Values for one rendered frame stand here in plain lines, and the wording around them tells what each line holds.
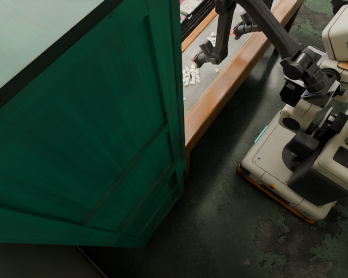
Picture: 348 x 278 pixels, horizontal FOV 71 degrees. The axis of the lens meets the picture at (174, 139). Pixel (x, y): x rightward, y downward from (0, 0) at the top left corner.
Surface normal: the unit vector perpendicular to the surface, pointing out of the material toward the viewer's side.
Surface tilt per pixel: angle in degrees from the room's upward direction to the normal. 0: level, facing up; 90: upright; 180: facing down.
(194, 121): 0
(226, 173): 0
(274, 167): 0
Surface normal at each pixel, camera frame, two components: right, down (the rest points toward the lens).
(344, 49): -0.64, 0.72
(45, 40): -0.04, -0.40
